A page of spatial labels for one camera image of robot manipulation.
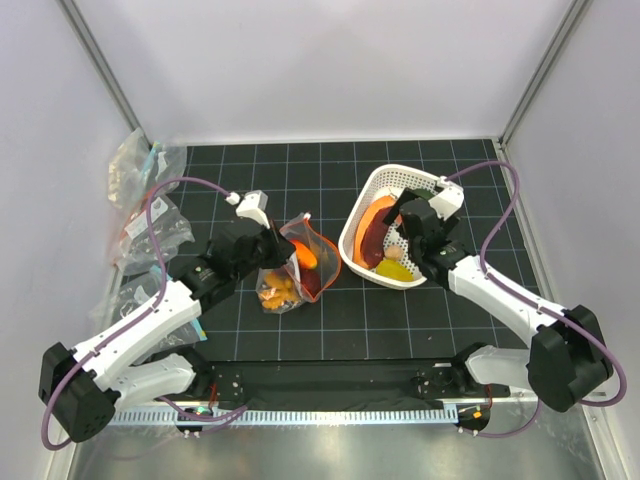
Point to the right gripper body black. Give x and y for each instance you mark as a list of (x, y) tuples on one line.
[(449, 224)]

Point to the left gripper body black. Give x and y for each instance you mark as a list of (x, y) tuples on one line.
[(267, 254)]

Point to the white perforated plastic basket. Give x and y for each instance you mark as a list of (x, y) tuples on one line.
[(389, 179)]

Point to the yellow orange ginger root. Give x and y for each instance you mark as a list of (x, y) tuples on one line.
[(277, 291)]

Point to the dark red passion fruit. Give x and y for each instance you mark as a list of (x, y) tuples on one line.
[(311, 281)]

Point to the clear zip bag orange zipper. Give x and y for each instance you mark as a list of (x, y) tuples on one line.
[(329, 260)]

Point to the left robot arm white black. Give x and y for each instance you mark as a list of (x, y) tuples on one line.
[(83, 387)]

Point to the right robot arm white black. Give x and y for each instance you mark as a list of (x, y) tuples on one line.
[(564, 359)]

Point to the orange papaya slice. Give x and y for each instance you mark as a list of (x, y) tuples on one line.
[(366, 219)]

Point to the black grid cutting mat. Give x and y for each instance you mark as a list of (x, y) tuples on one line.
[(354, 318)]

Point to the beige garlic bulb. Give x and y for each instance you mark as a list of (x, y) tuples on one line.
[(394, 253)]

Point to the yellow lemon slice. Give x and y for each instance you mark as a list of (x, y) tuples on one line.
[(393, 270)]

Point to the dark red meat slice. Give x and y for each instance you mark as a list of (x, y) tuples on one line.
[(372, 245)]

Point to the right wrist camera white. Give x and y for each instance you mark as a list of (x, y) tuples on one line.
[(445, 197)]

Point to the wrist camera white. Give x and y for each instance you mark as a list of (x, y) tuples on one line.
[(253, 206), (445, 197)]

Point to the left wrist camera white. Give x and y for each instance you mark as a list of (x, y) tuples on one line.
[(253, 206)]

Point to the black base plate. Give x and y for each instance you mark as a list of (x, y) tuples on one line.
[(337, 384)]

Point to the slotted aluminium cable duct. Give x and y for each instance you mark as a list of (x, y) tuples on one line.
[(164, 415)]

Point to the aluminium frame rail right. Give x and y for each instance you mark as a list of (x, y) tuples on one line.
[(559, 41)]

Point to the aluminium frame rail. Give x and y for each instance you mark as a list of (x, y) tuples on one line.
[(98, 60), (559, 41)]

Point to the aluminium frame rail left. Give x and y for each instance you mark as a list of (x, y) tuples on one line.
[(98, 60)]

